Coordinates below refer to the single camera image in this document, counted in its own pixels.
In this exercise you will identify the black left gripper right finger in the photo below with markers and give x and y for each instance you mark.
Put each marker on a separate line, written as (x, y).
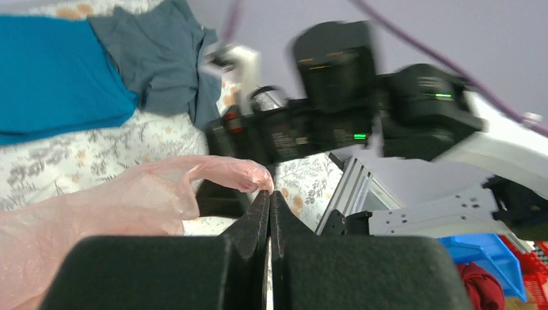
(358, 272)

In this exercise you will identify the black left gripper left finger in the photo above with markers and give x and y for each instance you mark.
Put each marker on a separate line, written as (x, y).
(227, 271)

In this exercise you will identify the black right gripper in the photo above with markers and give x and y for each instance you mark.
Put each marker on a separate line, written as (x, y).
(270, 137)

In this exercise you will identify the pink plastic trash bag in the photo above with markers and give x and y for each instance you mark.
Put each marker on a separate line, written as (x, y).
(148, 199)

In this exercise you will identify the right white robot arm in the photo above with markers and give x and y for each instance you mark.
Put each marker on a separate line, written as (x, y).
(420, 113)

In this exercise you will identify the blue plastic bin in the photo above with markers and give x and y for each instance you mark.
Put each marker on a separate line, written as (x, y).
(489, 252)

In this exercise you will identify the grey crumpled cloth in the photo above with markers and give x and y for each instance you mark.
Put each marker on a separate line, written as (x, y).
(158, 54)

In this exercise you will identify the floral patterned table mat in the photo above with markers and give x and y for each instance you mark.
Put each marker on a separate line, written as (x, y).
(36, 171)

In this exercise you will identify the red cloth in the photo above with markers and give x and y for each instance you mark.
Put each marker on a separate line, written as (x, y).
(484, 291)

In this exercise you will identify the blue folded cloth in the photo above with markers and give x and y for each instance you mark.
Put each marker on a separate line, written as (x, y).
(56, 78)

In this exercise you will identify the red plastic crate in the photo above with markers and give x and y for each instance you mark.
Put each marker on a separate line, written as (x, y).
(534, 270)

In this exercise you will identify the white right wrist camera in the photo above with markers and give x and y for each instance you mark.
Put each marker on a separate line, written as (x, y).
(235, 72)

